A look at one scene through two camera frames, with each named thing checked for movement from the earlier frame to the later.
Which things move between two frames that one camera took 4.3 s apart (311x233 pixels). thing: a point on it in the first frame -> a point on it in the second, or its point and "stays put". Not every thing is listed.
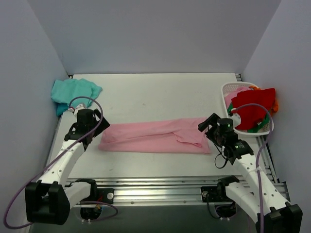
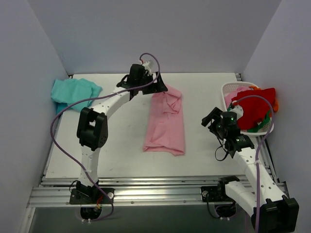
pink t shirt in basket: x=233 y=93 stays put
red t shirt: x=250 y=115 stays put
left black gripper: x=102 y=121 -> x=152 y=85
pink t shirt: x=182 y=136 -> x=165 y=127
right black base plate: x=215 y=194 stays put
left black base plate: x=105 y=195 stays put
